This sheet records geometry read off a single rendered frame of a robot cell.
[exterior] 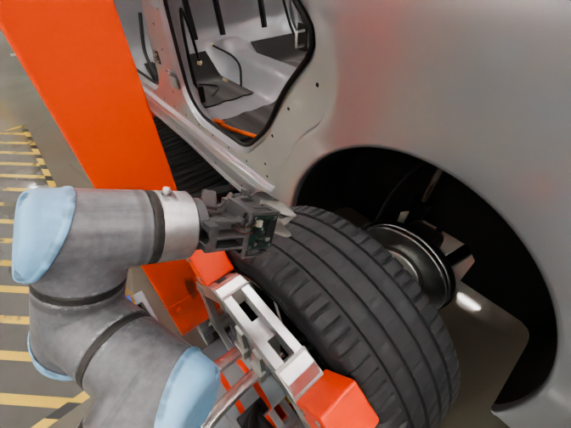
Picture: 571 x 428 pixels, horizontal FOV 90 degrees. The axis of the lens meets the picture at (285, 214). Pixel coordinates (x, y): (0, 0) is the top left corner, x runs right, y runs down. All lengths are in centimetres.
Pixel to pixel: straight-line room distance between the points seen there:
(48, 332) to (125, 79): 44
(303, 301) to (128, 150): 47
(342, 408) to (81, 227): 40
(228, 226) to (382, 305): 32
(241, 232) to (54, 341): 23
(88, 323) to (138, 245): 9
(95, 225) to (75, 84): 36
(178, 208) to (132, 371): 17
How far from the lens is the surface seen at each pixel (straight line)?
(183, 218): 35
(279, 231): 49
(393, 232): 92
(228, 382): 75
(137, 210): 34
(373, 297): 56
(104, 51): 64
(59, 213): 33
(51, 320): 39
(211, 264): 68
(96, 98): 65
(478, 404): 191
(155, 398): 33
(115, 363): 35
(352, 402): 50
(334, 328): 52
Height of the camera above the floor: 163
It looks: 44 degrees down
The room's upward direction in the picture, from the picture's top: straight up
